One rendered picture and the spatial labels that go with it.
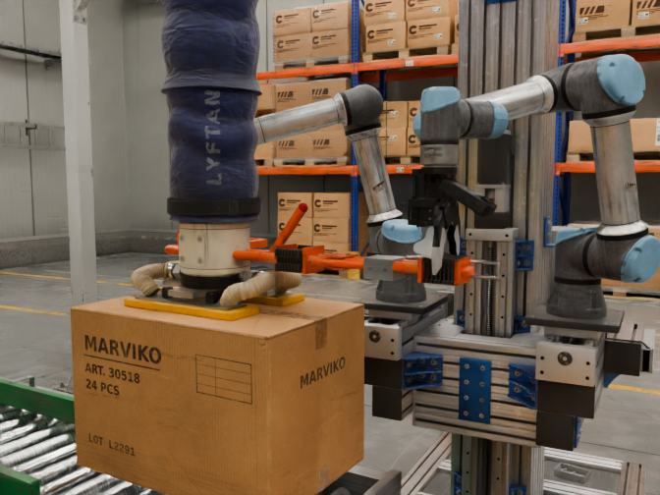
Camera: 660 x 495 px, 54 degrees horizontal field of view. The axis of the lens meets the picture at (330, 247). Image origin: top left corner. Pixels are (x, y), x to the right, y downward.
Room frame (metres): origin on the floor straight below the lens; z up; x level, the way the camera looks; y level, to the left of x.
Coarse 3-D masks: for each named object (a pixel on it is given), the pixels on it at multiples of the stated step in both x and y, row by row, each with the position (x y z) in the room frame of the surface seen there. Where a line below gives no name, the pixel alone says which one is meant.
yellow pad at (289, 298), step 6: (276, 294) 1.60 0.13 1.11; (282, 294) 1.60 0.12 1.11; (288, 294) 1.61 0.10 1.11; (294, 294) 1.63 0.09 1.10; (300, 294) 1.63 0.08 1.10; (246, 300) 1.61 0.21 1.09; (252, 300) 1.60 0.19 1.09; (258, 300) 1.59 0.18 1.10; (264, 300) 1.58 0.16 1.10; (270, 300) 1.57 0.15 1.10; (276, 300) 1.56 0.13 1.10; (282, 300) 1.55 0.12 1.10; (288, 300) 1.57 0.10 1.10; (294, 300) 1.59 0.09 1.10; (300, 300) 1.62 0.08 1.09; (282, 306) 1.55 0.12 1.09
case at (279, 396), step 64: (128, 320) 1.45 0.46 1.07; (192, 320) 1.40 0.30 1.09; (256, 320) 1.40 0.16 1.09; (320, 320) 1.41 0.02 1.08; (128, 384) 1.46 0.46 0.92; (192, 384) 1.35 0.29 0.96; (256, 384) 1.27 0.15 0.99; (320, 384) 1.41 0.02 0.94; (128, 448) 1.46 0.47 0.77; (192, 448) 1.36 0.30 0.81; (256, 448) 1.27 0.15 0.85; (320, 448) 1.41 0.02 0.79
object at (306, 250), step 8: (280, 248) 1.44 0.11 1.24; (288, 248) 1.43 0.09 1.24; (296, 248) 1.51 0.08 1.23; (304, 248) 1.41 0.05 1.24; (312, 248) 1.44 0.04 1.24; (320, 248) 1.47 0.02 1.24; (280, 256) 1.45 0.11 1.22; (288, 256) 1.43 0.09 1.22; (296, 256) 1.42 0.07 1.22; (304, 256) 1.41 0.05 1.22; (280, 264) 1.44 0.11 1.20; (288, 264) 1.43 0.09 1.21; (296, 264) 1.42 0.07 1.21; (304, 264) 1.41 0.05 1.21; (296, 272) 1.42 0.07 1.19; (304, 272) 1.41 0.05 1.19; (312, 272) 1.44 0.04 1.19
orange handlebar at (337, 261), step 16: (256, 240) 1.80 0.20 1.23; (240, 256) 1.52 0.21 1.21; (256, 256) 1.50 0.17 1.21; (272, 256) 1.47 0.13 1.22; (320, 256) 1.41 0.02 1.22; (336, 256) 1.38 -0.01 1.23; (352, 256) 1.40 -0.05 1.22; (400, 272) 1.31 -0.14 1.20; (416, 272) 1.29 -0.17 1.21; (464, 272) 1.24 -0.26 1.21
